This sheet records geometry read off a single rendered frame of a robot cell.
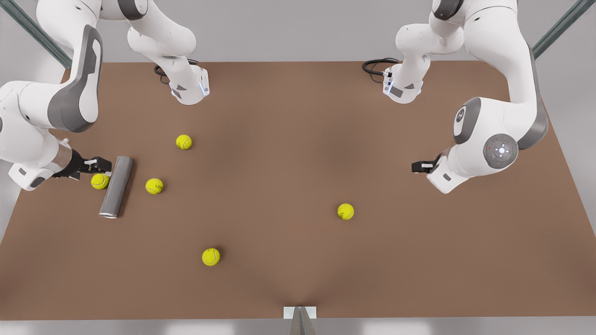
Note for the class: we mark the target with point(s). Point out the grey tennis ball tube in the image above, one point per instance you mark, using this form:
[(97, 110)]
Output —
[(117, 186)]

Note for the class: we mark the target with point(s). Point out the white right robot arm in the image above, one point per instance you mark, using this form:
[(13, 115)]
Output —
[(32, 102)]

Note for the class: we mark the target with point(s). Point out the silver frame post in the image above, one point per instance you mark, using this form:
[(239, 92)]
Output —
[(37, 33), (300, 318), (561, 25)]

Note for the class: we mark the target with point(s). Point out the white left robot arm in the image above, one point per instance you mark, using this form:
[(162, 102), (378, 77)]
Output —
[(493, 56)]

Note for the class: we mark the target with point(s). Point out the yellow tennis ball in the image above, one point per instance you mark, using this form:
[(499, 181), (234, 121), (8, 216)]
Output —
[(99, 181), (184, 142), (211, 257), (345, 211), (154, 186)]

